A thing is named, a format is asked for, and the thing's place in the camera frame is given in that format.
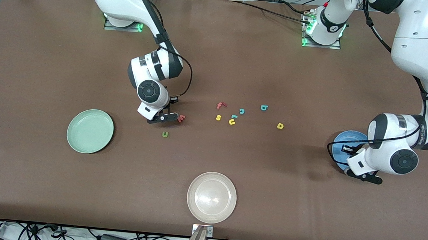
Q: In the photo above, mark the yellow letter u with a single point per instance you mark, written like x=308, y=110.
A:
x=231, y=124

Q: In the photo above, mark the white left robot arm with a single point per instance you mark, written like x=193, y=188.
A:
x=419, y=44

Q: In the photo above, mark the teal letter b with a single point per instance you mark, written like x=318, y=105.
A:
x=263, y=109

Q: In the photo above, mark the small metal mounting plate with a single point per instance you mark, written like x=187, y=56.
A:
x=210, y=230

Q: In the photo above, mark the beige plate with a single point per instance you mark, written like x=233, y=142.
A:
x=211, y=197

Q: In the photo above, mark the red letter f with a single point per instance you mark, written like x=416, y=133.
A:
x=219, y=105

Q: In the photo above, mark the yellow letter s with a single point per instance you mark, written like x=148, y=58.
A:
x=218, y=117

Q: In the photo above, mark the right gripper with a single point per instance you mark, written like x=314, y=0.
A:
x=171, y=106

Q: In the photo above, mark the light green plate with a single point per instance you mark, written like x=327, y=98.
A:
x=90, y=131

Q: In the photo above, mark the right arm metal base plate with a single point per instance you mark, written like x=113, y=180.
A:
x=130, y=27

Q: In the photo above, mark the blue plate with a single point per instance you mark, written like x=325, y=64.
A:
x=348, y=137

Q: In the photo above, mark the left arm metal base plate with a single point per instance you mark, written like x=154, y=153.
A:
x=332, y=47

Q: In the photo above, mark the brown table mat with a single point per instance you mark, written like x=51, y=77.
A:
x=218, y=60

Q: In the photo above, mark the red letter w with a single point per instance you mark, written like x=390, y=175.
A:
x=182, y=119

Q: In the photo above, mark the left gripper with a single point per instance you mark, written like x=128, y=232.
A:
x=352, y=151

